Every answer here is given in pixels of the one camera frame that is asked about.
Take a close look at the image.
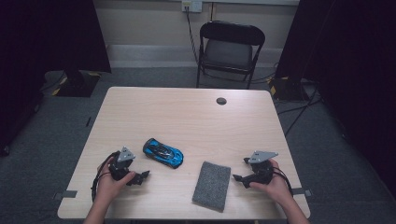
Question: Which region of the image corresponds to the white wall socket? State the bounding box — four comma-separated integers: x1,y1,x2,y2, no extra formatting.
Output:
181,0,204,14

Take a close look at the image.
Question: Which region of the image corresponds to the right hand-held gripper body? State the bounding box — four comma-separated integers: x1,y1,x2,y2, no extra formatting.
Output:
247,150,279,185

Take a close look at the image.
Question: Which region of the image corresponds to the black curtain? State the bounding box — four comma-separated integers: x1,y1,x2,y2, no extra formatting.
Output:
275,0,396,198
0,0,112,157

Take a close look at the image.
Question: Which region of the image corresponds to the blue toy car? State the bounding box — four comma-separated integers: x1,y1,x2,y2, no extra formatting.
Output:
142,137,185,170

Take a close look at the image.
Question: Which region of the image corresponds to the black wall socket cable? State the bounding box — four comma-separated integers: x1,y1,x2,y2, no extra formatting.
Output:
185,6,201,63

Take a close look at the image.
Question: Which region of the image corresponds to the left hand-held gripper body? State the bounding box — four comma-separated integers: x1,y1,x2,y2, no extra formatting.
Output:
107,147,136,182

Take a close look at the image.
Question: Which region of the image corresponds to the black floor cable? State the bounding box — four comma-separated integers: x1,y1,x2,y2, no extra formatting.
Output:
276,84,323,138

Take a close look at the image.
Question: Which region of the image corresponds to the person's right hand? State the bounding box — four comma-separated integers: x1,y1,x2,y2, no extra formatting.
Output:
248,158,292,204

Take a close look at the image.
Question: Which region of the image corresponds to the grey tape strip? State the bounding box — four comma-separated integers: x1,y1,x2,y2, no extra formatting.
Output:
291,187,313,198
52,189,78,201

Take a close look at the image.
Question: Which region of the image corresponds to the black cable under chair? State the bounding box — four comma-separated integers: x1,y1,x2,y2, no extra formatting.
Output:
203,63,278,86

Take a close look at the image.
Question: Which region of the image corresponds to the black stand base yellow tape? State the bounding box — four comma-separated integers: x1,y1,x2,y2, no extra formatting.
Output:
268,76,311,102

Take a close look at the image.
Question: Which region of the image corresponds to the black folding chair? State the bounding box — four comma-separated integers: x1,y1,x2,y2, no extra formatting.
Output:
195,20,266,91

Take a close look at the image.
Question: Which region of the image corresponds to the person's left hand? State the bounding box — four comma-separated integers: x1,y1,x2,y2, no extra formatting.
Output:
96,157,137,203

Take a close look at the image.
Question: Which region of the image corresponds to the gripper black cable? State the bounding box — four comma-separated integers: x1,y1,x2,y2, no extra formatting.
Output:
91,151,120,202
272,167,294,196

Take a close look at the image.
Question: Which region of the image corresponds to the grey terry cloth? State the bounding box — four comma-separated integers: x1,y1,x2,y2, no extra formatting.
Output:
191,160,232,214

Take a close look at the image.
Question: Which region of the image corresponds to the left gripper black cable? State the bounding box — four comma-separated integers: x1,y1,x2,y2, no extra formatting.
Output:
91,151,120,202

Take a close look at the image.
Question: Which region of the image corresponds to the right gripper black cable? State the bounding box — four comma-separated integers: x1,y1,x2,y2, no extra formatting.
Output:
272,167,294,196

